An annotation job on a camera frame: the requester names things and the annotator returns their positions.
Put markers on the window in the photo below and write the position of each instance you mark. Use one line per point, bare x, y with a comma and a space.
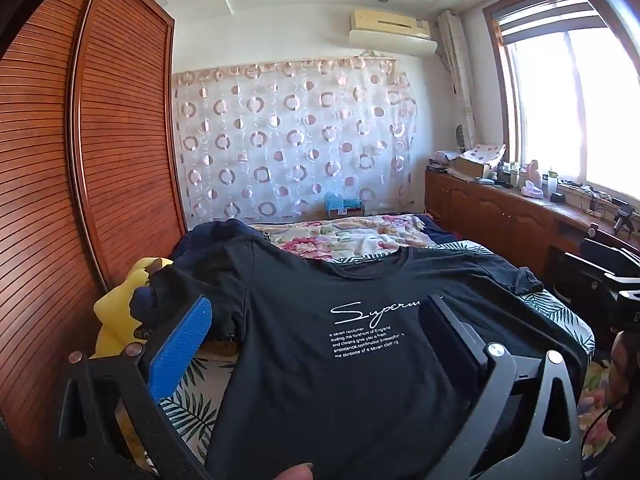
565, 110

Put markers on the stack of folded clothes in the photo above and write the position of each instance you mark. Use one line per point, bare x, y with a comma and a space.
210, 240

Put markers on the yellow plush toy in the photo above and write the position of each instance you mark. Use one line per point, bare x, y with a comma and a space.
115, 310

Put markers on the leaf-print bed sheet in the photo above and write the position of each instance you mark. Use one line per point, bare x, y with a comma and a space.
195, 400

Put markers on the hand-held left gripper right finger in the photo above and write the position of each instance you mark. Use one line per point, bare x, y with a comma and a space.
447, 332

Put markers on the blue toy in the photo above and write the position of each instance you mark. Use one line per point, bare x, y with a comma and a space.
342, 205

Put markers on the wooden cabinet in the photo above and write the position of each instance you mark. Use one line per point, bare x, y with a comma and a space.
495, 210

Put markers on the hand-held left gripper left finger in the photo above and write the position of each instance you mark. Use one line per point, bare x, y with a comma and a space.
180, 345

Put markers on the white air conditioner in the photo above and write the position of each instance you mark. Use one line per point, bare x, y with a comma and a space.
390, 35

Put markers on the circle-patterned sheer curtain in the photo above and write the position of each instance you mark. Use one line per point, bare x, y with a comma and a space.
280, 135

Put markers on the pink figurine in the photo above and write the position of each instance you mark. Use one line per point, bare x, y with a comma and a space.
534, 171

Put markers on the white window curtain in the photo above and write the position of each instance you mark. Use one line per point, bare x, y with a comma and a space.
457, 70

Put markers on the floral blanket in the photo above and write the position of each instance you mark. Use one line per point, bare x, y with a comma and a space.
340, 235

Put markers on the cardboard box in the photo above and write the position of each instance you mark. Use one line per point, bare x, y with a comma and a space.
472, 167

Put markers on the black printed t-shirt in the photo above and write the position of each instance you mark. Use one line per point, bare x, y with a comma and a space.
350, 385

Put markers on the navy blanket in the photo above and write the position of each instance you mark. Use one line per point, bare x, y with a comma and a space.
440, 232

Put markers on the person's left hand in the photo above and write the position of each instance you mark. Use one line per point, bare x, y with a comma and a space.
295, 473

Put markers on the black chair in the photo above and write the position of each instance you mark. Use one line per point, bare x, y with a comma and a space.
585, 270

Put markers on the floral under sheet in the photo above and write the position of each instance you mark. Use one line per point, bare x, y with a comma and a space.
595, 410

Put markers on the small white fan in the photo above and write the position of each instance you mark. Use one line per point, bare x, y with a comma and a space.
462, 137

